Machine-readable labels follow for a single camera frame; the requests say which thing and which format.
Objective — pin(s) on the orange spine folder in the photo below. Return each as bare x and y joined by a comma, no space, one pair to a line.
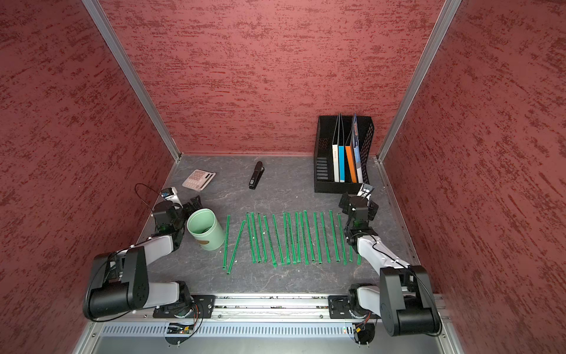
350,159

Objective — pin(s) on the green straw twelfth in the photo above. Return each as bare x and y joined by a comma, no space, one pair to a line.
255,238

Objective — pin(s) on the aluminium mounting rail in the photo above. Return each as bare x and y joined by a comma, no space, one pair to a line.
295,307

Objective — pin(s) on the black stapler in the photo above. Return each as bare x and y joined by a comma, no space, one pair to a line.
256,175

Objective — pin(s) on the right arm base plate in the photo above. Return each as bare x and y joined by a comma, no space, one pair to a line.
342,307

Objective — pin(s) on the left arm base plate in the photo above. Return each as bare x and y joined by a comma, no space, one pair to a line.
199,307

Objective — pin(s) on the aluminium corner post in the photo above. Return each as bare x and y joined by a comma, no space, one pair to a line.
102,23
445,18

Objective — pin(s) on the green straw thirteenth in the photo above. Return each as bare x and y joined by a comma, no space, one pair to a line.
270,243

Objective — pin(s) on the pale green storage cup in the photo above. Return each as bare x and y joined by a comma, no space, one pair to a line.
204,226

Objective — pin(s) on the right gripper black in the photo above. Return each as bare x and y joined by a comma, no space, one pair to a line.
345,203

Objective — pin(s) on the green straw fourteenth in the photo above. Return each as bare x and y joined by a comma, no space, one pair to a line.
279,246

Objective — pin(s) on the blue spine folder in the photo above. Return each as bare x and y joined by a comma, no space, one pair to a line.
341,150

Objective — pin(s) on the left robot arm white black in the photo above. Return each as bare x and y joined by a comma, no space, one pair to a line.
119,281

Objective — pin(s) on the left aluminium corner post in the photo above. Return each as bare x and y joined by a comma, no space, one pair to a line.
102,23

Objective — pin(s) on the right aluminium corner post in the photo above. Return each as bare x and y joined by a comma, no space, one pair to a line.
445,18

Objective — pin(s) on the black mesh file organizer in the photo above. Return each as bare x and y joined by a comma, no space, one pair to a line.
323,157

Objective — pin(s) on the light blue folder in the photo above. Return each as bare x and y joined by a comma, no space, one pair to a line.
356,149

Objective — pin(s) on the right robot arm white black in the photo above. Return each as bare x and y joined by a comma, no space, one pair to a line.
403,299

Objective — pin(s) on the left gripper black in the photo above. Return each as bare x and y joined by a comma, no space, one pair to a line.
197,204

